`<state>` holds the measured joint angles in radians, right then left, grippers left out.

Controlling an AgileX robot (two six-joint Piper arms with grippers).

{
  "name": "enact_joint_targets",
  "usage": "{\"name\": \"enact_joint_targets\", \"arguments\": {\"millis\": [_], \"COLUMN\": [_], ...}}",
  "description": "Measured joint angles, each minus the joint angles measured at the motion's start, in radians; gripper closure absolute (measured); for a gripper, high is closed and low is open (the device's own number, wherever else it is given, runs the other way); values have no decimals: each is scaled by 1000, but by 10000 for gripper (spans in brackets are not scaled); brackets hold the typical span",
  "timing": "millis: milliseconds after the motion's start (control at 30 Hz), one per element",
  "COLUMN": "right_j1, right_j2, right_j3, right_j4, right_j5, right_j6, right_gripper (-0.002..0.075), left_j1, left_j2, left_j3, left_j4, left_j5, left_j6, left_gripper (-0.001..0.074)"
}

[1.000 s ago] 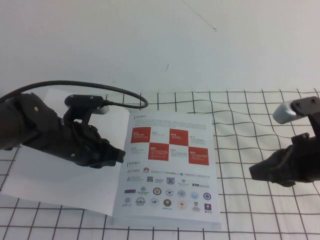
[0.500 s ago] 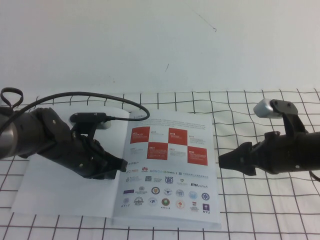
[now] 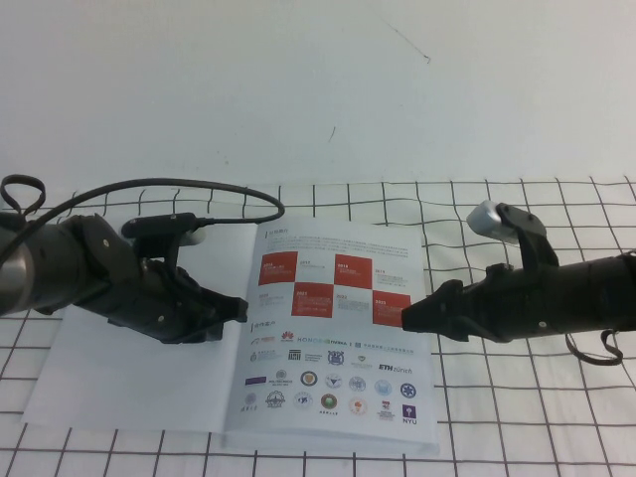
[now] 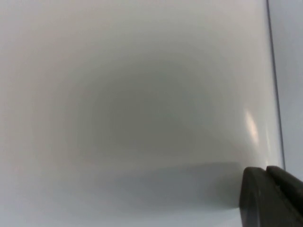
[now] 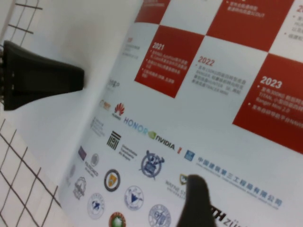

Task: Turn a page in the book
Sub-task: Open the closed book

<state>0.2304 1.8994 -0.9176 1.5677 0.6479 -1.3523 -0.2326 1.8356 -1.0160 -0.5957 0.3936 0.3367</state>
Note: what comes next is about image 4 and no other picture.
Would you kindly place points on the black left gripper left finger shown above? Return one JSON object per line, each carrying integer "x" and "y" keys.
{"x": 258, "y": 203}

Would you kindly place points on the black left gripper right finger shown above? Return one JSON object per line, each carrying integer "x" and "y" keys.
{"x": 291, "y": 186}

